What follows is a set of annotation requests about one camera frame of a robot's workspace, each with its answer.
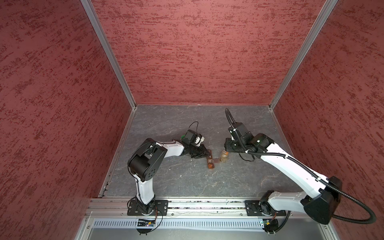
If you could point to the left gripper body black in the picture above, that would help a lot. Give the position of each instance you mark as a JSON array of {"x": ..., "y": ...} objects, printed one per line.
[{"x": 196, "y": 151}]

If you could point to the amber pill bottle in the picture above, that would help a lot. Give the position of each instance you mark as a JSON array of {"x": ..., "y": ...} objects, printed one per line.
[{"x": 224, "y": 156}]

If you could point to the white slotted cable duct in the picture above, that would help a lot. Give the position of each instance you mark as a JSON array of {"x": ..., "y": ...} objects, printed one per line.
[{"x": 190, "y": 224}]

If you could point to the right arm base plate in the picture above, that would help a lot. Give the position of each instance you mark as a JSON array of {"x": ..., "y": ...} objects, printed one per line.
[{"x": 254, "y": 209}]

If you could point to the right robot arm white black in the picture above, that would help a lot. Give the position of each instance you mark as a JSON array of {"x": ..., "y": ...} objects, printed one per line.
[{"x": 319, "y": 197}]

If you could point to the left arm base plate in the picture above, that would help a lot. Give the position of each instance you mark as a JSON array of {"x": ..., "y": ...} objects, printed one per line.
[{"x": 136, "y": 208}]

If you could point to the aluminium frame rail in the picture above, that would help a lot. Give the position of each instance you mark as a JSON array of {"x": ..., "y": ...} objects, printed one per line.
[{"x": 230, "y": 208}]

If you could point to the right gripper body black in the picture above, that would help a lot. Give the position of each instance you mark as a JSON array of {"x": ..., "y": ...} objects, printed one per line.
[{"x": 234, "y": 145}]

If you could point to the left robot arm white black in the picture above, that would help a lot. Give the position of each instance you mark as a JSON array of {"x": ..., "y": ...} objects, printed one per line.
[{"x": 147, "y": 159}]

